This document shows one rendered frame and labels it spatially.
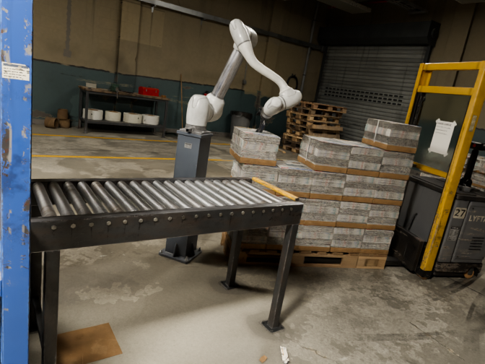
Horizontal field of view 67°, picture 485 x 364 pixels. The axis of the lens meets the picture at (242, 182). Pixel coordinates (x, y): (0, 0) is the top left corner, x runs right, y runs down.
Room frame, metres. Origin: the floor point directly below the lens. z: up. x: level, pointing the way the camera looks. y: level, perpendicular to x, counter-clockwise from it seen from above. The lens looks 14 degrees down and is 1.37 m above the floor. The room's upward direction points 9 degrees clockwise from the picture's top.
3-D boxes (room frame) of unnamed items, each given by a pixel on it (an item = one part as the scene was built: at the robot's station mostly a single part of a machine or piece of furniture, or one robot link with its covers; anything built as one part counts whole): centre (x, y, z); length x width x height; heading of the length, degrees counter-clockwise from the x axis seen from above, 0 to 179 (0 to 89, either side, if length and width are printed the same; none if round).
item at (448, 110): (3.35, -1.64, 1.27); 0.57 x 0.01 x 0.65; 15
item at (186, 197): (1.85, 0.29, 0.77); 0.47 x 0.05 x 0.05; 36
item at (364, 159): (3.15, -0.91, 0.95); 0.38 x 0.29 x 0.23; 15
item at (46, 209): (1.46, 0.82, 0.77); 0.47 x 0.05 x 0.05; 36
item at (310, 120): (9.77, -1.61, 0.65); 1.33 x 0.94 x 1.30; 130
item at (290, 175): (3.03, -0.50, 0.42); 1.17 x 0.39 x 0.83; 105
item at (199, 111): (2.77, 0.40, 1.17); 0.18 x 0.16 x 0.22; 161
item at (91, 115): (8.20, 2.84, 0.55); 1.80 x 0.70 x 1.09; 126
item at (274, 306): (1.99, -0.32, 0.34); 0.06 x 0.06 x 0.68; 36
